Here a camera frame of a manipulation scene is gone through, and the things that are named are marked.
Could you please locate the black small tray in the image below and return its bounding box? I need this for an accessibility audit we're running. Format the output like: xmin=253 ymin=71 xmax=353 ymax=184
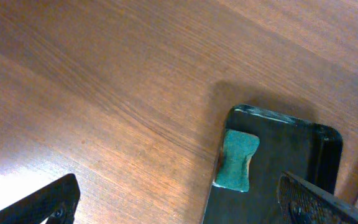
xmin=202 ymin=105 xmax=343 ymax=223

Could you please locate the green and pink sponge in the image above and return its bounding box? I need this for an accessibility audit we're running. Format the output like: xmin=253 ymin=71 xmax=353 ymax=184
xmin=213 ymin=129 xmax=260 ymax=192

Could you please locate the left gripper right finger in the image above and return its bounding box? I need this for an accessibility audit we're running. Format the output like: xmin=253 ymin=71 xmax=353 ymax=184
xmin=277 ymin=172 xmax=358 ymax=224

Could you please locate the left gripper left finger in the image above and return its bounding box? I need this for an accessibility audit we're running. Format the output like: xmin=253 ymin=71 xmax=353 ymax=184
xmin=0 ymin=174 xmax=80 ymax=224

